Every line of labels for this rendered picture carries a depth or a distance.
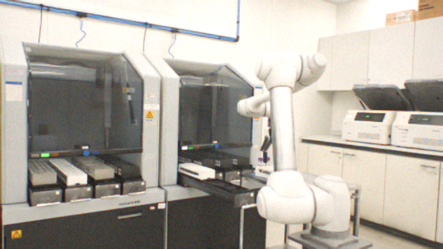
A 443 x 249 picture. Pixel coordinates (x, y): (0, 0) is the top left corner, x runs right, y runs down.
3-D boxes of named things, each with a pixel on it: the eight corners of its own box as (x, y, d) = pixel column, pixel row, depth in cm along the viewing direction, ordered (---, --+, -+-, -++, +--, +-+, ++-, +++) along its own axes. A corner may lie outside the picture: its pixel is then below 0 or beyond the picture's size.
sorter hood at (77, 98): (18, 147, 217) (18, 44, 214) (115, 143, 252) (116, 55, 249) (28, 159, 175) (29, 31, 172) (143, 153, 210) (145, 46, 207)
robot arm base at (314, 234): (365, 239, 152) (366, 226, 151) (333, 250, 139) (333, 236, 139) (330, 226, 166) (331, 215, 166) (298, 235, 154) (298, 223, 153)
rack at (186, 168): (177, 172, 233) (178, 163, 233) (190, 171, 239) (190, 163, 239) (201, 182, 209) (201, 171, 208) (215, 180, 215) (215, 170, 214)
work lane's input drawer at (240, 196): (172, 182, 235) (173, 168, 235) (190, 180, 243) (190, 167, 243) (238, 211, 176) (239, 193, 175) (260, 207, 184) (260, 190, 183)
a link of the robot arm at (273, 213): (318, 224, 139) (264, 226, 136) (302, 222, 155) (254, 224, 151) (304, 46, 157) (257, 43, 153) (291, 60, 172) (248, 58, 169)
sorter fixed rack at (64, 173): (57, 177, 208) (57, 166, 208) (74, 176, 214) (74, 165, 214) (67, 188, 184) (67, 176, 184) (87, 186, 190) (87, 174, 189)
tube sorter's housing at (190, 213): (111, 247, 303) (114, 59, 295) (194, 230, 352) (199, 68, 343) (165, 307, 217) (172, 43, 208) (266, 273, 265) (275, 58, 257)
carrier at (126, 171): (138, 175, 212) (138, 165, 212) (139, 176, 211) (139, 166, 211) (119, 177, 206) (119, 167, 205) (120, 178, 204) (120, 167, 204)
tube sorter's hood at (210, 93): (147, 142, 267) (149, 58, 263) (213, 139, 302) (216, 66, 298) (180, 151, 225) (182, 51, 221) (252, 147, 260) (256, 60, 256)
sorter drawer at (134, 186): (90, 174, 254) (90, 161, 253) (109, 172, 262) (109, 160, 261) (125, 197, 194) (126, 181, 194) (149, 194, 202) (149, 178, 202)
